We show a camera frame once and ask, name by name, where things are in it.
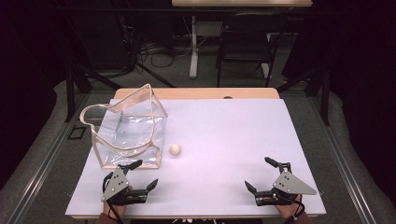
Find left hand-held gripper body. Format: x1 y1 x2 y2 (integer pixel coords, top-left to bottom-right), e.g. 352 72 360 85
101 165 149 206

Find white table mat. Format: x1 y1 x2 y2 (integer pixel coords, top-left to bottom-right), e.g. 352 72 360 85
64 98 327 217

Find wooden table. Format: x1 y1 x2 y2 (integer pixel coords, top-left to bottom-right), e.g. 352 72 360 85
64 87 327 220

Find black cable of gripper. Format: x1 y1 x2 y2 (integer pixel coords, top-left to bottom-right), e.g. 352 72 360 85
274 192 306 222
102 171 124 224

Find person's left hand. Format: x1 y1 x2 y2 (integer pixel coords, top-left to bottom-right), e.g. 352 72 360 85
103 186 134 218

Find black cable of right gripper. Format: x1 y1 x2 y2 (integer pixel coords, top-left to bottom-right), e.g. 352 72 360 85
274 192 306 222

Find black folding chair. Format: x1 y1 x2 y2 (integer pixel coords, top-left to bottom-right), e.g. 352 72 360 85
215 11 289 89

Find bundle of floor cables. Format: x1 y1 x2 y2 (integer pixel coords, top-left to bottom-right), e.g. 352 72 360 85
136 17 208 68

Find black square frame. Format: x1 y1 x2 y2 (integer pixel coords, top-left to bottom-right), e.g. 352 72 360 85
66 125 88 141

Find person's right hand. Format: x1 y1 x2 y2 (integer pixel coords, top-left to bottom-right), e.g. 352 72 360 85
275 194 304 219

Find black metal stand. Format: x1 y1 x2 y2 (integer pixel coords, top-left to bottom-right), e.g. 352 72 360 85
276 60 332 127
62 12 176 123

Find transparent bag with beige trim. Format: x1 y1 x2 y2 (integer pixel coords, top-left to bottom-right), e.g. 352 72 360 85
79 83 169 171

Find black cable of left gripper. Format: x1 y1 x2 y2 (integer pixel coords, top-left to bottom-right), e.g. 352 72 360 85
102 171 124 224

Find white desk with light top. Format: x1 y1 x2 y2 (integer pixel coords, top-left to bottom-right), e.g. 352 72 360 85
171 0 314 79

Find small beige ball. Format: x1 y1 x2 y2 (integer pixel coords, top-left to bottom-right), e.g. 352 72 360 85
169 143 182 157

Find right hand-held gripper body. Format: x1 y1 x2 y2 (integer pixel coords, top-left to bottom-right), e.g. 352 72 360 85
253 169 318 207

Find aluminium floor rail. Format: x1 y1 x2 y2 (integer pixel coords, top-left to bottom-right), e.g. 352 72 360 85
6 92 92 224
307 95 378 224

